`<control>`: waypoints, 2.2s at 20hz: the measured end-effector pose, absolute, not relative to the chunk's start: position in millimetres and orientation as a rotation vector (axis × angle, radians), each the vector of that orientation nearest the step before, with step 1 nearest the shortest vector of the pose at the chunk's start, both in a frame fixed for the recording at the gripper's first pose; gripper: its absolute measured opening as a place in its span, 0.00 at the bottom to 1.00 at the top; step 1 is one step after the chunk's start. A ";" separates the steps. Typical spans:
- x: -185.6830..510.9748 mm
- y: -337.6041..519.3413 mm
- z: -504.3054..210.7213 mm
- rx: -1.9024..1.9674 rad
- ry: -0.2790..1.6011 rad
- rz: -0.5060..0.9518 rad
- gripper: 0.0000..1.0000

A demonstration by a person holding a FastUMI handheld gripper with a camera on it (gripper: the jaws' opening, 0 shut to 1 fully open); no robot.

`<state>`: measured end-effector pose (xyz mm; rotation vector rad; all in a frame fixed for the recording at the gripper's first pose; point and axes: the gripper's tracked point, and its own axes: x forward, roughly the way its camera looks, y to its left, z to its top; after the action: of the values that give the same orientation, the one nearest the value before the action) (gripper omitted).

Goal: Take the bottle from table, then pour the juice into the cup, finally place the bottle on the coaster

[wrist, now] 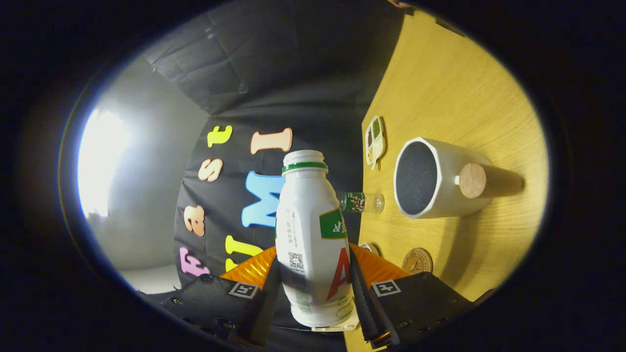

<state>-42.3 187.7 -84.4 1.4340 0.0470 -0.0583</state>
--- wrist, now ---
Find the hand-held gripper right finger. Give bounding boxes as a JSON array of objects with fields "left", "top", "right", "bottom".
[{"left": 348, "top": 243, "right": 475, "bottom": 349}]

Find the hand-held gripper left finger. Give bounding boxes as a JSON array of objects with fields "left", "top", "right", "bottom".
[{"left": 156, "top": 245, "right": 284, "bottom": 350}]

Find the round wooden coaster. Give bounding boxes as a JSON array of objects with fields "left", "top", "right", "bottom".
[{"left": 402, "top": 247, "right": 434, "bottom": 274}]

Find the white juice bottle green cap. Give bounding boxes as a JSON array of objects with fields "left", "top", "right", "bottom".
[{"left": 275, "top": 150, "right": 360, "bottom": 333}]

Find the white cup wooden handle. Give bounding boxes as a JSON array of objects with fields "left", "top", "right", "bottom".
[{"left": 394, "top": 137, "right": 525, "bottom": 220}]

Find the clear plastic water bottle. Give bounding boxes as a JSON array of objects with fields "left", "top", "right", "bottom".
[{"left": 338, "top": 192, "right": 385, "bottom": 214}]

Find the white divided condiment dish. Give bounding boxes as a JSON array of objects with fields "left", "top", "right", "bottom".
[{"left": 365, "top": 115, "right": 387, "bottom": 171}]

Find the wooden table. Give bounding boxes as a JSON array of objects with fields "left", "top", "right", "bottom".
[{"left": 342, "top": 10, "right": 549, "bottom": 352}]

